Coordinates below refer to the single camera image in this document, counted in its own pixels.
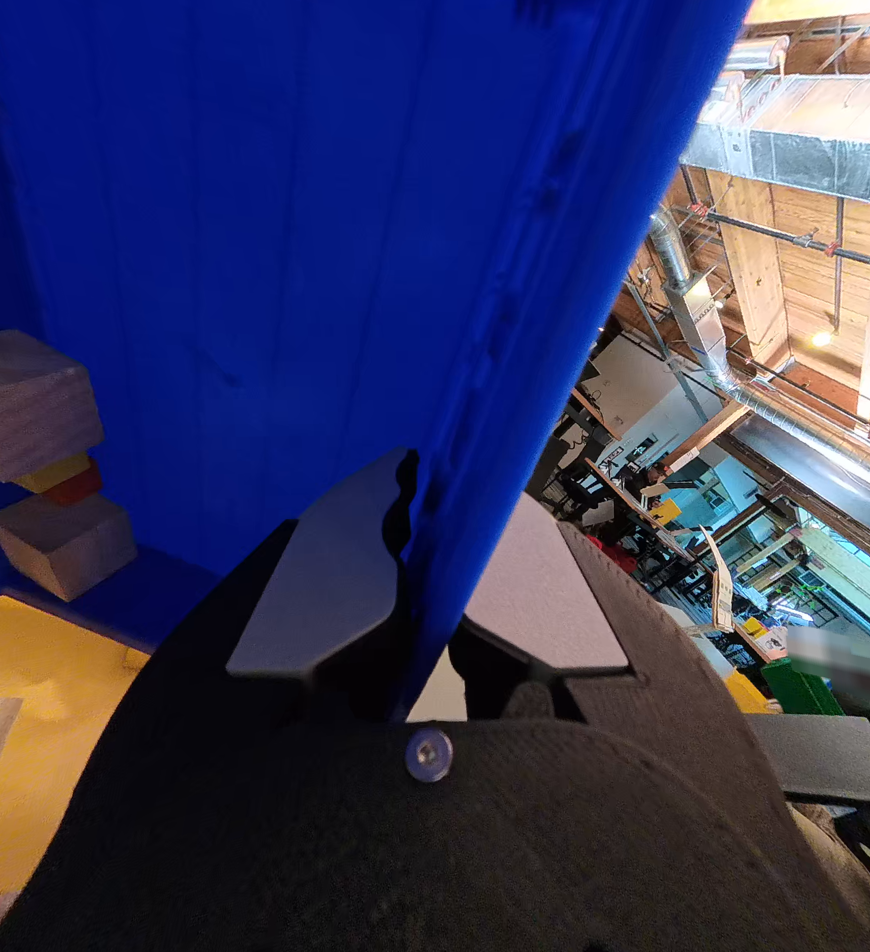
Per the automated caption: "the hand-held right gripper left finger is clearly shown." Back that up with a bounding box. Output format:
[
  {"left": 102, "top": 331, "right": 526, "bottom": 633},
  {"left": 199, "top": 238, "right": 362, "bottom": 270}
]
[{"left": 227, "top": 446, "right": 418, "bottom": 681}]

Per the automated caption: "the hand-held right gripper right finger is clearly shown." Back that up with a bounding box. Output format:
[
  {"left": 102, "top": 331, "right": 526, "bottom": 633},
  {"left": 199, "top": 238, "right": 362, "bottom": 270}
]
[{"left": 453, "top": 494, "right": 629, "bottom": 700}]

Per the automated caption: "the yellow plastic box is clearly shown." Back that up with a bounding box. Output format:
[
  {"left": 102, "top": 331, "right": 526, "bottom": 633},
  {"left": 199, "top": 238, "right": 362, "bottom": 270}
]
[{"left": 0, "top": 595, "right": 152, "bottom": 912}]

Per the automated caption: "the pile of coloured wooden cubes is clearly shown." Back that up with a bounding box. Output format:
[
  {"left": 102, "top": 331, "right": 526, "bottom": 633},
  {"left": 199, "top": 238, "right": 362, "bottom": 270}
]
[{"left": 0, "top": 305, "right": 138, "bottom": 938}]

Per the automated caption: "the blue plastic box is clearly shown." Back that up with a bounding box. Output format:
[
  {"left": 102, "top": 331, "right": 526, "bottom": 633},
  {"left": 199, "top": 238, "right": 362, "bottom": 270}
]
[{"left": 0, "top": 0, "right": 752, "bottom": 722}]

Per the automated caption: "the hanging paper tag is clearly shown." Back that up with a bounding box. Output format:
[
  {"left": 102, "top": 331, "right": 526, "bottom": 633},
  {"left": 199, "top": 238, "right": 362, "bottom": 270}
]
[{"left": 701, "top": 524, "right": 737, "bottom": 635}]

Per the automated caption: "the green crate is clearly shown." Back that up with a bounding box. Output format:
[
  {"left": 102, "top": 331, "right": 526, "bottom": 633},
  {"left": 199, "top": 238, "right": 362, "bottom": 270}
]
[{"left": 760, "top": 658, "right": 846, "bottom": 716}]

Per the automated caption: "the dark grey panel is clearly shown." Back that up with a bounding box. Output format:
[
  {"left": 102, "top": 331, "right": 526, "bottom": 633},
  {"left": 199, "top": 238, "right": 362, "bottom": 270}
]
[{"left": 746, "top": 713, "right": 870, "bottom": 810}]

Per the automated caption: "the black ceiling pipe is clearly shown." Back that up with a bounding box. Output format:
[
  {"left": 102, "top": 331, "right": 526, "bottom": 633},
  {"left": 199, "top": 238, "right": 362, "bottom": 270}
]
[{"left": 676, "top": 202, "right": 870, "bottom": 278}]

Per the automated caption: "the round silver air duct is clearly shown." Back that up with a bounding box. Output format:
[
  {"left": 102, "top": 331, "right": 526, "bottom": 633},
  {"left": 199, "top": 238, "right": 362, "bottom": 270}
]
[{"left": 650, "top": 208, "right": 870, "bottom": 499}]

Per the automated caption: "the rectangular silver air duct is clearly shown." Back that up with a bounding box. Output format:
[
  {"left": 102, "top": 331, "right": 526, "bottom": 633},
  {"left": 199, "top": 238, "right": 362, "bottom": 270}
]
[{"left": 684, "top": 70, "right": 870, "bottom": 205}]

